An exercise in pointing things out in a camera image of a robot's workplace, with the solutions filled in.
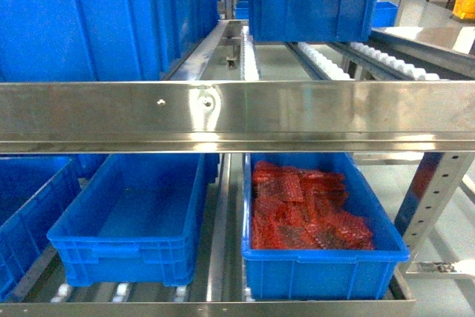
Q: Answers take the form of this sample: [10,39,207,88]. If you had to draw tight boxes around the blue bin right bottom shelf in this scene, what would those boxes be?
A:
[241,153,410,300]

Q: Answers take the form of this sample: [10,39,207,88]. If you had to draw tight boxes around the blue bin shelf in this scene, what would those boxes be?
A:
[47,154,208,287]
[1,156,81,301]
[241,153,410,300]

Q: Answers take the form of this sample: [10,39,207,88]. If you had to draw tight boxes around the blue bin middle bottom shelf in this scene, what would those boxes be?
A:
[47,154,208,287]

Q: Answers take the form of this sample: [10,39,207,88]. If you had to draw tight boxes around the blue bin left bottom shelf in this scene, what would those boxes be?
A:
[1,156,81,301]

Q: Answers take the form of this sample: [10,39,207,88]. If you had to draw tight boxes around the large blue bin upper left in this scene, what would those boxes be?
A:
[1,0,218,82]

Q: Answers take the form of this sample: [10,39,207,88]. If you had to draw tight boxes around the stainless steel flow rack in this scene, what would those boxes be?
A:
[1,20,474,316]

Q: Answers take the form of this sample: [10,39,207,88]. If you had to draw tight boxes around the red bubble wrap bags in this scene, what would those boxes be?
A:
[250,160,375,250]

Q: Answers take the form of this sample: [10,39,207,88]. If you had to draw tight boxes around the small stainless steel table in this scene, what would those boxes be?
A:
[370,26,474,77]

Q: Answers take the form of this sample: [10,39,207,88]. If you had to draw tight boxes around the yellow mop bucket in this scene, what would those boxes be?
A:
[452,0,475,20]

